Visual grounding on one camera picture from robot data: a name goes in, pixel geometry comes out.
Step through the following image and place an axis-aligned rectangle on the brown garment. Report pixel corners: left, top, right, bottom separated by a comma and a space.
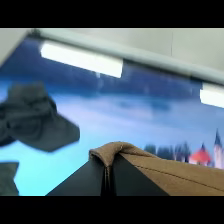
88, 141, 224, 197

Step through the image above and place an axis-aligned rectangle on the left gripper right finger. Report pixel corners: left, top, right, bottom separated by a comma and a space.
107, 152, 170, 197

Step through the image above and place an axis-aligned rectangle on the dark garment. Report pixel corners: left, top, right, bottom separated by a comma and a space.
0, 82, 81, 153
0, 161, 20, 197

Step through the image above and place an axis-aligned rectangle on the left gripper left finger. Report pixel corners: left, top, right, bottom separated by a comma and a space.
46, 155, 108, 197

